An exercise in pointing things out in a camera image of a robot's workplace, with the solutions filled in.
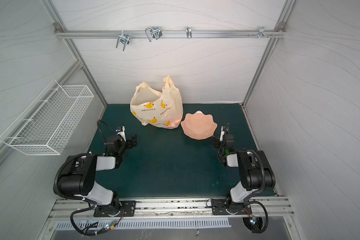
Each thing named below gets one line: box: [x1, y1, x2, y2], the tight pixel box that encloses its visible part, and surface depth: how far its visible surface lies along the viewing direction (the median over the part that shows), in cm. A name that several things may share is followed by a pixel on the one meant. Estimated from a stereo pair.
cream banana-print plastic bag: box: [130, 75, 184, 130], surface depth 92 cm
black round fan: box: [242, 216, 264, 232], surface depth 73 cm
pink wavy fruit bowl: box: [180, 110, 218, 140], surface depth 108 cm
